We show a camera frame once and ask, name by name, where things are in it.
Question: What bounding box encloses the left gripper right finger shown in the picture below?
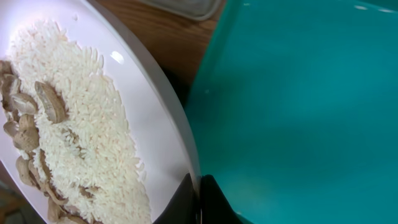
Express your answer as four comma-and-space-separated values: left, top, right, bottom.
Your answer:
200, 175, 243, 224

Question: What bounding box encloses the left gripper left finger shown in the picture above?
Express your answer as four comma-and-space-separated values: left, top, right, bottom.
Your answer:
153, 173, 197, 224

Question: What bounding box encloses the white plate with food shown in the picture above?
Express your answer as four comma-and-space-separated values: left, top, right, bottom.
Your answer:
1, 1, 201, 220

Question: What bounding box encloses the teal serving tray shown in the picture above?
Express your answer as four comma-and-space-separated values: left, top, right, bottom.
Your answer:
185, 0, 397, 224

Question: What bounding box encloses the rice and peanut pile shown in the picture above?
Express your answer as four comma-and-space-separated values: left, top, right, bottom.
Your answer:
1, 21, 151, 223

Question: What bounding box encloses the clear plastic storage bin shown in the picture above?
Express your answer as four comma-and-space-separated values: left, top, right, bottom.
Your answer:
141, 0, 221, 21

